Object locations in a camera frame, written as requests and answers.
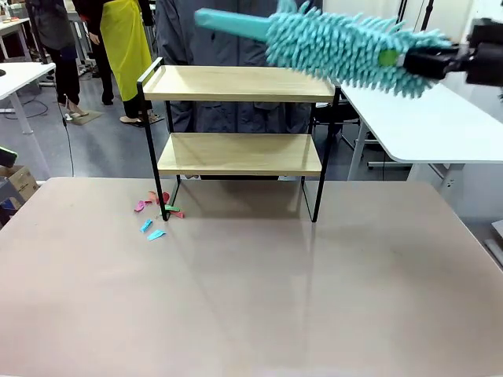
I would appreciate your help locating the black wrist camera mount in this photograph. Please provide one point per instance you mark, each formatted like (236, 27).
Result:
(487, 29)

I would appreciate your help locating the mannequin in dark grey top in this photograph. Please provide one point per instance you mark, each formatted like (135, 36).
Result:
(59, 31)

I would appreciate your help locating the white desk grey legs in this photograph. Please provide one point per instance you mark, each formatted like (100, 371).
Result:
(23, 76)

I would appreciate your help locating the light blue clip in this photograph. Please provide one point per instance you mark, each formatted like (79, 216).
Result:
(156, 235)

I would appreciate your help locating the person in grey jacket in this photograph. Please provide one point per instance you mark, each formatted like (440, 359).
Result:
(236, 43)

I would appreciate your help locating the background white workbench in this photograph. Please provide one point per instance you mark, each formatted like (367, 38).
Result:
(12, 25)

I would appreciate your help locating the long red paper scrap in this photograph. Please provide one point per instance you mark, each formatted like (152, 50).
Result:
(177, 214)

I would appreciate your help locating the grey mannequin floor mat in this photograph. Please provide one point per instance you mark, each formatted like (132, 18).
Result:
(88, 118)

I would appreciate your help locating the brown cardboard box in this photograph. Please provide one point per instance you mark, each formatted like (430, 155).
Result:
(23, 182)

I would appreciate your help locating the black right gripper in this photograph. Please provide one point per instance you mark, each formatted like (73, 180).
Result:
(487, 63)

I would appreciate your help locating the black frame wooden shelf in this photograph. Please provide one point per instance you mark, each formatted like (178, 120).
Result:
(236, 84)

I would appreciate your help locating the black tripod stand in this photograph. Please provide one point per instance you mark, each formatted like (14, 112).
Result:
(427, 12)

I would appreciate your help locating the black plastic stool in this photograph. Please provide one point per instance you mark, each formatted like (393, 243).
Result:
(347, 112)

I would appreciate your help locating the teal microfibre duster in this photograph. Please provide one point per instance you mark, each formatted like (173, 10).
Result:
(334, 43)

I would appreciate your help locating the green paper scrap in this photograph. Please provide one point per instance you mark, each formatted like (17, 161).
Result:
(171, 207)

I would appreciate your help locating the large white table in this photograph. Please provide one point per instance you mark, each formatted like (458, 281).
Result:
(432, 129)

